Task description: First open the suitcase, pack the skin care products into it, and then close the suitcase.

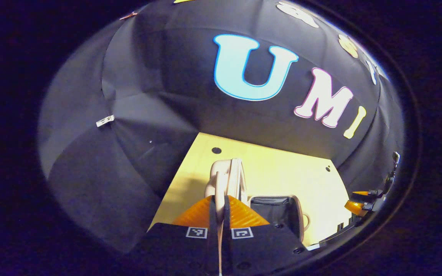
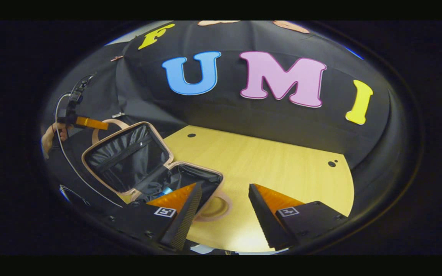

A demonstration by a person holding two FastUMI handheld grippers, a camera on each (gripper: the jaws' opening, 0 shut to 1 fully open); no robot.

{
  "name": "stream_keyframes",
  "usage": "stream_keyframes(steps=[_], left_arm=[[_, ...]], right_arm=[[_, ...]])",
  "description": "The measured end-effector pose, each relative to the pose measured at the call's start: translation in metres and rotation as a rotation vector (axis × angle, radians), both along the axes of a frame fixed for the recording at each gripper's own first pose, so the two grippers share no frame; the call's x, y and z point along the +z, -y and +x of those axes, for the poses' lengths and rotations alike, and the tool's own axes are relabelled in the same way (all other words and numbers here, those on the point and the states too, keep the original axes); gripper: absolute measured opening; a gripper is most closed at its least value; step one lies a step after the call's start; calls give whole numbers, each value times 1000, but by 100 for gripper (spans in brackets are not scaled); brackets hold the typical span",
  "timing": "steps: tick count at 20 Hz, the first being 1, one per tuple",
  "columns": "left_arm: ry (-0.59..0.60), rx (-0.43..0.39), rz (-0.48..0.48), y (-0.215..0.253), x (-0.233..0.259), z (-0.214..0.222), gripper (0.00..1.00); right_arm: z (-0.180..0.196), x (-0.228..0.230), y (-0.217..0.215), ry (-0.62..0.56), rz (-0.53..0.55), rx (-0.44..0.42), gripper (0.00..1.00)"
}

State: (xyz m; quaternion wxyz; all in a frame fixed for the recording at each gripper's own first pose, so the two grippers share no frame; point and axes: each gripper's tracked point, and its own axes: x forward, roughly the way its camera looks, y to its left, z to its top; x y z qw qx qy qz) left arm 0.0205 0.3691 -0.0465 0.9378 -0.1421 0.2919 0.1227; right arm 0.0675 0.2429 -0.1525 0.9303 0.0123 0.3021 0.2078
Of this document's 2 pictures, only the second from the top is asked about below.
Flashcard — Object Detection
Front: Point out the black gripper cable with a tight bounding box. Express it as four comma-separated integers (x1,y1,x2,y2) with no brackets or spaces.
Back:
54,93,124,208

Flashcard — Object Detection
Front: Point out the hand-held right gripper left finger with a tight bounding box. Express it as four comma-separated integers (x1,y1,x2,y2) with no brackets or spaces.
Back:
106,182,203,251

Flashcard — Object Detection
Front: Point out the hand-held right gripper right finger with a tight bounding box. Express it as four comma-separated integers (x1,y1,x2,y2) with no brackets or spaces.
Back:
248,183,349,250

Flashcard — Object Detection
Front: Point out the pink suitcase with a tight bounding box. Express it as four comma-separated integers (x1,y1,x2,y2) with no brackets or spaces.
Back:
81,118,232,223

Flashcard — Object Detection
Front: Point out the black backdrop cloth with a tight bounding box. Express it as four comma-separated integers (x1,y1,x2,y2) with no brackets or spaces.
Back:
43,21,423,227

